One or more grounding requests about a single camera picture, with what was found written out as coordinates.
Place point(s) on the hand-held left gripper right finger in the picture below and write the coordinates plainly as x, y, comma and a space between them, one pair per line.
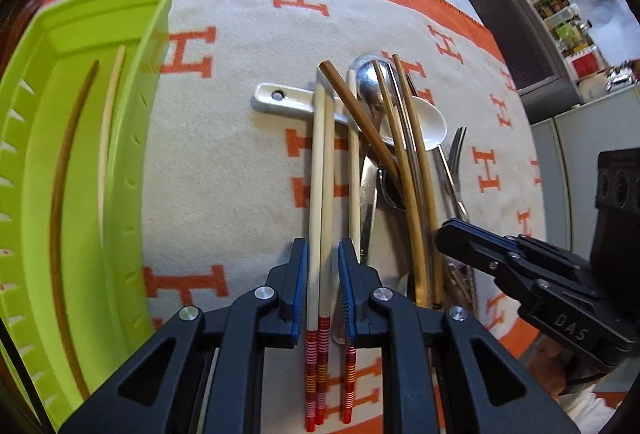
346, 286

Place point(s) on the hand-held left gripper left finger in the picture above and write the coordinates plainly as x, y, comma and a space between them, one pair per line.
300, 281

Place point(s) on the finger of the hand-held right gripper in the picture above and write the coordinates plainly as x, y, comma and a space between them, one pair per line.
475, 249

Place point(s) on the large metal spoon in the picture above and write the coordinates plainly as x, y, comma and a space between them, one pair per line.
372, 88

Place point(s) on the green plastic utensil tray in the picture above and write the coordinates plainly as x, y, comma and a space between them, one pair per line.
40, 113

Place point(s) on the white cabinet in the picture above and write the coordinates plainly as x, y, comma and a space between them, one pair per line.
575, 153

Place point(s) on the white ceramic spoon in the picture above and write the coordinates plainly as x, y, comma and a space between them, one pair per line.
425, 123

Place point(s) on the orange and cream printed blanket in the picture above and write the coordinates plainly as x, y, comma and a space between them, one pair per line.
225, 163

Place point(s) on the shelf of jars and bottles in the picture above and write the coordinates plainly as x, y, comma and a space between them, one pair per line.
570, 28

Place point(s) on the grey metal appliance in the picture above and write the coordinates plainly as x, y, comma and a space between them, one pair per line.
515, 28

